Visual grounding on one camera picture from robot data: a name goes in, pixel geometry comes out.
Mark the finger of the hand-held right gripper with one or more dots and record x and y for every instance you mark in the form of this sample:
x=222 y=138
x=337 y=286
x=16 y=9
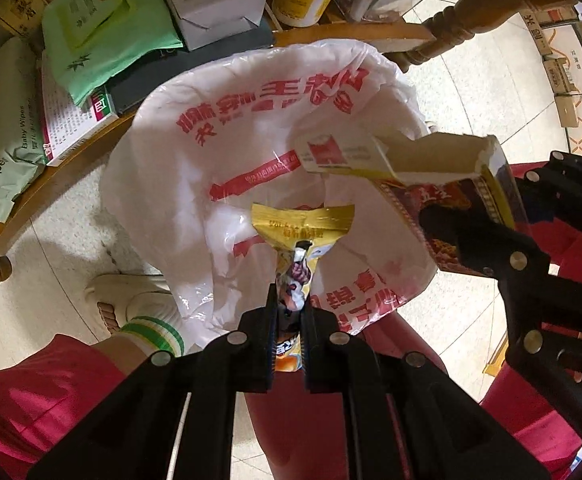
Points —
x=471 y=242
x=561 y=175

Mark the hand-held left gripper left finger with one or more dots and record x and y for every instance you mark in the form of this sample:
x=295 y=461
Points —
x=272 y=327

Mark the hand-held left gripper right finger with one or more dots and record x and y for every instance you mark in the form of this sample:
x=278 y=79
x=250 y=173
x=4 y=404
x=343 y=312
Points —
x=307 y=340

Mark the red yellow printed carton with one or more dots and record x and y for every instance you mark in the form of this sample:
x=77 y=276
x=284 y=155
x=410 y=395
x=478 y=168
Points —
x=436 y=157

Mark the yellow snack wrapper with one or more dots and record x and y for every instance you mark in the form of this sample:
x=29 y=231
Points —
x=301 y=225

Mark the white red-printed plastic bag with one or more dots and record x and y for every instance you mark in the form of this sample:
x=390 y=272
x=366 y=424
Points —
x=181 y=185

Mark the white green-striped sock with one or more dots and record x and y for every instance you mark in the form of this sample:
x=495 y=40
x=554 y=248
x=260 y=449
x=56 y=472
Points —
x=153 y=335

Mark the wooden table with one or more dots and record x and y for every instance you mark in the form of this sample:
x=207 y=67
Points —
x=471 y=15

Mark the person's left leg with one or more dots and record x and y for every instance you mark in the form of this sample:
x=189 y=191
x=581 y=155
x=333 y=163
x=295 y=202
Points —
x=31 y=400

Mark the dark grey book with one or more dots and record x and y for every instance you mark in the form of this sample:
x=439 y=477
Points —
x=136 y=90

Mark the white red text box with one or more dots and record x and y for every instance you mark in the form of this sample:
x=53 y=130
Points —
x=66 y=120

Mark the green wipes packets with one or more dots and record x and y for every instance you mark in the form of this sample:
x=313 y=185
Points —
x=116 y=60

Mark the baby wipes pack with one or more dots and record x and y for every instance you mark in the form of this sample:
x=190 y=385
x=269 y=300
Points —
x=1 y=150

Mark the light green packet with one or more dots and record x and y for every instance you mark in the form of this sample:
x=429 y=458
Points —
x=86 y=7

